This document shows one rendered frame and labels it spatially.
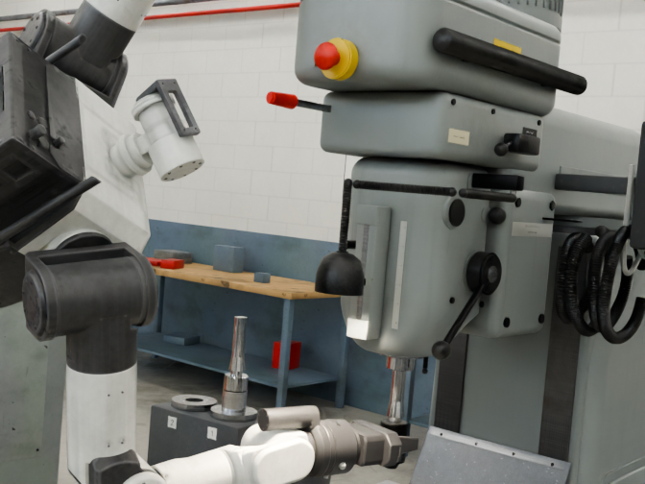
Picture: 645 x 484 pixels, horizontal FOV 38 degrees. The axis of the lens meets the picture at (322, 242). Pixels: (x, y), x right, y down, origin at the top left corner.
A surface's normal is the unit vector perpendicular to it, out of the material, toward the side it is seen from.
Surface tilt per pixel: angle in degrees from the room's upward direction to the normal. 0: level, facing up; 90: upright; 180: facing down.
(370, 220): 90
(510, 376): 90
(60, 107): 58
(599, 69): 90
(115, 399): 99
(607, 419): 89
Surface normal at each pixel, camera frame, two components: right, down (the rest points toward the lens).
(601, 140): 0.77, 0.10
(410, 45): 0.00, 0.05
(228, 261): -0.67, -0.02
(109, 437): 0.59, 0.24
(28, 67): 0.84, -0.45
